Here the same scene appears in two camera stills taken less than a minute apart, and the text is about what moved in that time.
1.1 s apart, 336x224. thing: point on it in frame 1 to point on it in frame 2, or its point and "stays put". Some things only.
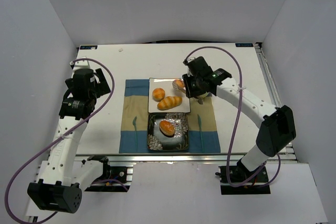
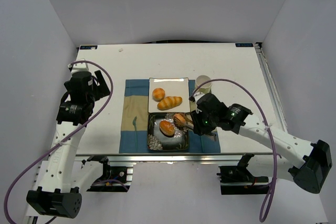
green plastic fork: x=134 y=124 stays put
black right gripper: x=189 y=86 to x=197 y=121
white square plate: x=166 y=84 stays put
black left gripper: x=103 y=83 stays put
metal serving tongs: x=200 y=99 to x=187 y=125
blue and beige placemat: x=203 y=135 stays put
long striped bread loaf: x=169 y=102 stays put
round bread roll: x=180 y=83 to x=179 y=119
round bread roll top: x=167 y=128 stays put
